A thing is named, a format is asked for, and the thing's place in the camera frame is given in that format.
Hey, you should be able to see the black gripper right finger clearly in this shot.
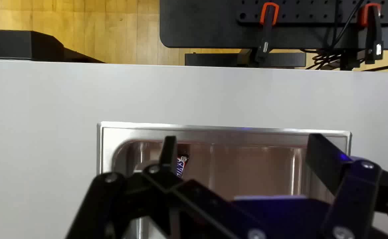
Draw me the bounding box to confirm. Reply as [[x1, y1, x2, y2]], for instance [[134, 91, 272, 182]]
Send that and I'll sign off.
[[305, 134, 388, 239]]

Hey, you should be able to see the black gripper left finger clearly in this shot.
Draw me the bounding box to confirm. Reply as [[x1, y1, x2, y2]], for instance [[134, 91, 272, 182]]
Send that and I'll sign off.
[[65, 137, 265, 239]]

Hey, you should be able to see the Snickers candy bar packet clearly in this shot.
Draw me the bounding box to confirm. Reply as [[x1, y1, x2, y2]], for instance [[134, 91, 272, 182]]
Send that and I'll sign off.
[[175, 156, 190, 178]]

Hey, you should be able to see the stainless steel sink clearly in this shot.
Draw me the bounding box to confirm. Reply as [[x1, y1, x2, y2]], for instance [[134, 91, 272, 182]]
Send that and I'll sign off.
[[97, 121, 352, 239]]

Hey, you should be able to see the black perforated mounting board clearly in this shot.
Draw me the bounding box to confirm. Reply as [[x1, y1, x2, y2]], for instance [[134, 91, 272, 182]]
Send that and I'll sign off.
[[159, 0, 388, 50]]

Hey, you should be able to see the black cable bundle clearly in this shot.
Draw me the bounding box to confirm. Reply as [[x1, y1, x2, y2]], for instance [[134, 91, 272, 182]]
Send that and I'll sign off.
[[305, 0, 368, 72]]

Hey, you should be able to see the right orange-handled clamp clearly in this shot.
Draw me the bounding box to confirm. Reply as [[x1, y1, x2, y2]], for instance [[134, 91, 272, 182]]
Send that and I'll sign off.
[[357, 3, 382, 64]]

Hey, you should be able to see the orange-handled clamp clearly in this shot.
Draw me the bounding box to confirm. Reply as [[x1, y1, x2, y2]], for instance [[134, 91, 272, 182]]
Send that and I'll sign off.
[[255, 2, 279, 67], [357, 3, 382, 64]]

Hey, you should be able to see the left orange-handled clamp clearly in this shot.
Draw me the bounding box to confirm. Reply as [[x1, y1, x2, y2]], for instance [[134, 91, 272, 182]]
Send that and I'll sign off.
[[255, 2, 279, 67]]

